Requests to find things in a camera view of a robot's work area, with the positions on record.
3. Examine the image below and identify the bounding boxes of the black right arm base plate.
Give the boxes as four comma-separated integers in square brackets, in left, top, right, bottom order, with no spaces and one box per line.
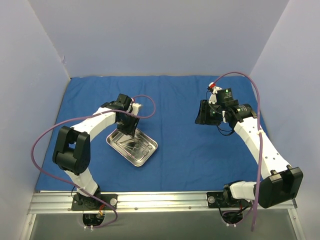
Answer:
[206,191,252,209]

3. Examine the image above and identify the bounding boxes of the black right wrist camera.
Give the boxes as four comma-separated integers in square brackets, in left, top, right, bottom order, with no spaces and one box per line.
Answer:
[215,88,234,105]

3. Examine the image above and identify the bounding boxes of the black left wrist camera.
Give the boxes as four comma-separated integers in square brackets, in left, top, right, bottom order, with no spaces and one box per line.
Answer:
[116,93,132,108]

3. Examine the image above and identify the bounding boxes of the blue surgical drape cloth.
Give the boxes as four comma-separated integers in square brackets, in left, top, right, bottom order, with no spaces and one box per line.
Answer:
[34,74,286,193]

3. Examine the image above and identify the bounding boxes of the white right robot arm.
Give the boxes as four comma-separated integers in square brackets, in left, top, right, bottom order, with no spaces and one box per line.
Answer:
[195,99,304,209]

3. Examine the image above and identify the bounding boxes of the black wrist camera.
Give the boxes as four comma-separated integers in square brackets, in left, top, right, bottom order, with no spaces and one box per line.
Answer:
[116,93,132,108]
[215,88,234,105]

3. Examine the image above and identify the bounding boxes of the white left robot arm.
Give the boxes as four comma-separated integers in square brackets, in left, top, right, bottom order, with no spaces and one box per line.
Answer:
[52,103,142,210]

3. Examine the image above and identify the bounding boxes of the stainless steel instrument tray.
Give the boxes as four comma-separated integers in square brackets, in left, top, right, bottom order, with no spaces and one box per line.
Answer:
[106,128,158,167]

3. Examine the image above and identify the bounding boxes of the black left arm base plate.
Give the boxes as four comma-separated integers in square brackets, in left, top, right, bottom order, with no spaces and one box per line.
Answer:
[71,193,118,211]

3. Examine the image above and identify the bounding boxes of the steel surgical scissors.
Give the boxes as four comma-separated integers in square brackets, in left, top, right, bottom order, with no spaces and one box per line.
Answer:
[132,137,153,156]

